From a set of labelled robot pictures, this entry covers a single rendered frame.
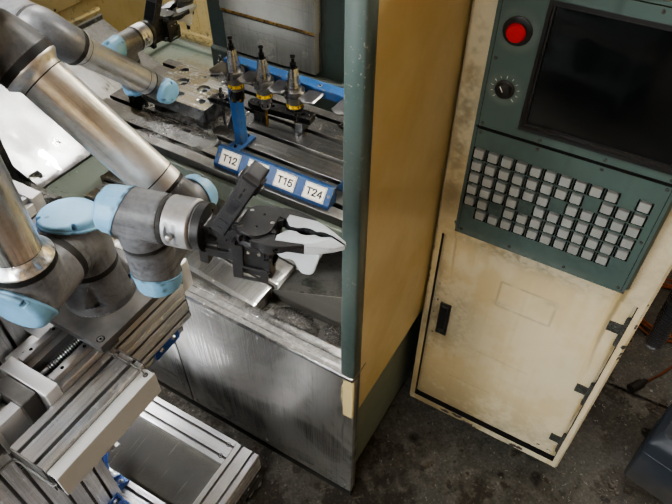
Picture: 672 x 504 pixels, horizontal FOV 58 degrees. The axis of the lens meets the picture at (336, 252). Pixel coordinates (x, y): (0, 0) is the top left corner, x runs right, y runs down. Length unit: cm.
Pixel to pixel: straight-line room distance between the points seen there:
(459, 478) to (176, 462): 101
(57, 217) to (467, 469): 172
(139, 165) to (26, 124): 186
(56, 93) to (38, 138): 180
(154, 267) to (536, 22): 85
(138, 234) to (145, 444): 145
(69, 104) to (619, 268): 121
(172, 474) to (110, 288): 101
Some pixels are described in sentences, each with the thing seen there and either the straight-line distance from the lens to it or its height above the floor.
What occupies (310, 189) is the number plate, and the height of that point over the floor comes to 94.
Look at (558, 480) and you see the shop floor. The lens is 248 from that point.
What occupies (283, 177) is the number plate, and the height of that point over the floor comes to 94.
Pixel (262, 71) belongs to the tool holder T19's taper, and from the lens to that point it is 186.
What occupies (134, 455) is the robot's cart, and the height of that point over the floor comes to 21.
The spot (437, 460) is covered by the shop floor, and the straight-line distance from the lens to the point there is 241.
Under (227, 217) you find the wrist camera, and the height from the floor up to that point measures 160.
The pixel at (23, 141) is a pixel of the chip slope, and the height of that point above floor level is 71.
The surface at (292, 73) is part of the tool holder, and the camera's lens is 179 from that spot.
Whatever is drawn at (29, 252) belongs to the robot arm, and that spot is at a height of 143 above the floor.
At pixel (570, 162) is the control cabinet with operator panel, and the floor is 134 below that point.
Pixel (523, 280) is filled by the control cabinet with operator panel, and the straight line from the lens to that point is 176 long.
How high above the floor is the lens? 215
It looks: 45 degrees down
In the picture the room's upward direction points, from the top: straight up
